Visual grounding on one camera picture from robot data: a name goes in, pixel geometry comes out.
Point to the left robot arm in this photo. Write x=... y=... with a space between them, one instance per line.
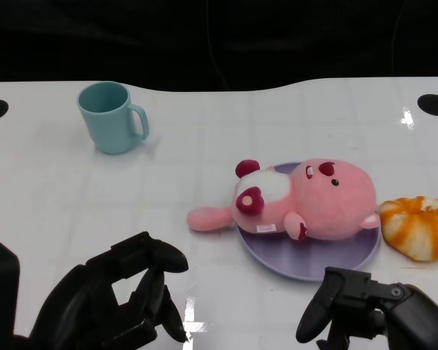
x=0 y=291

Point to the orange striped bread toy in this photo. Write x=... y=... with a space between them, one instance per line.
x=416 y=233

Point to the purple plastic plate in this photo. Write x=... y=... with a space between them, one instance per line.
x=306 y=259

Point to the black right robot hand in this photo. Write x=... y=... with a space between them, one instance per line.
x=387 y=313

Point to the teal plastic mug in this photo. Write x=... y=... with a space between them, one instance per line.
x=106 y=124

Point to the black backdrop cloth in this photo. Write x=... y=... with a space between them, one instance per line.
x=204 y=36

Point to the pink plush doll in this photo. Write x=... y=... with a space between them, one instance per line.
x=336 y=208

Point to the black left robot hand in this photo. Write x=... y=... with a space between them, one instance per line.
x=87 y=310

